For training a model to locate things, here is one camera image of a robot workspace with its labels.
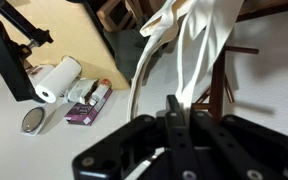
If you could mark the white packet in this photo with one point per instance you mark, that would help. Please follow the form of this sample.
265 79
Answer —
80 90

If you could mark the dark brown wooden coat stand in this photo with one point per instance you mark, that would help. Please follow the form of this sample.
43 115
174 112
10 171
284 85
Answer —
218 83

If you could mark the bottle with orange cap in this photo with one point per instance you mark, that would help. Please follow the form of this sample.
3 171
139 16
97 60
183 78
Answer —
100 91

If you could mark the light wooden dining table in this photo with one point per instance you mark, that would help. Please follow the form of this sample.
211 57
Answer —
74 33

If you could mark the white paper towel roll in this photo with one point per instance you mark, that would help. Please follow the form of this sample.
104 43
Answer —
59 78

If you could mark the purple box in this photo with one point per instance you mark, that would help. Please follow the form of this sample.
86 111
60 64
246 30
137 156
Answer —
84 115

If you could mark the small round mirror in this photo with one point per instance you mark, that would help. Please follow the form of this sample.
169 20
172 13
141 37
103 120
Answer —
33 120

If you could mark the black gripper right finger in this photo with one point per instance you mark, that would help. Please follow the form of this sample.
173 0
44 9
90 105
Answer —
250 150

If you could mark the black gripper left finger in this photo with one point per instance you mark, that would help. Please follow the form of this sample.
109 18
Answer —
134 150

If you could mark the black stereo camera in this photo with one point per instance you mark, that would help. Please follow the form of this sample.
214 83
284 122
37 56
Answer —
4 60

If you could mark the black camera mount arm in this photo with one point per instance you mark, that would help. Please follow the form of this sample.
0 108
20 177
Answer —
20 23

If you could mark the cream tote bag green print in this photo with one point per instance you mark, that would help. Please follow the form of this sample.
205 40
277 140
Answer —
217 33

